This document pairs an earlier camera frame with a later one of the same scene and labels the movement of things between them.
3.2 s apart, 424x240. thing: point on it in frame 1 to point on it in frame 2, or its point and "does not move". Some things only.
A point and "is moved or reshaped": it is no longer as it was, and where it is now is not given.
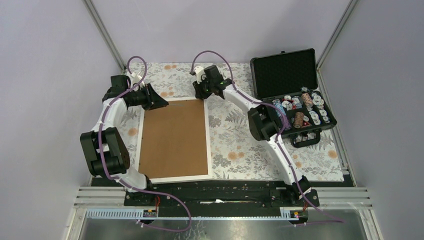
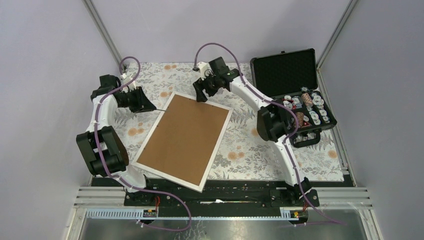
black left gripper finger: [157, 101] to [142, 101]
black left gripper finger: [154, 105] to [136, 109]
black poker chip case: [288, 80] does not move
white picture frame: [174, 143] is moved or reshaped
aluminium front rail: [327, 198] does not move
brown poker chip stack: [307, 99] does not move
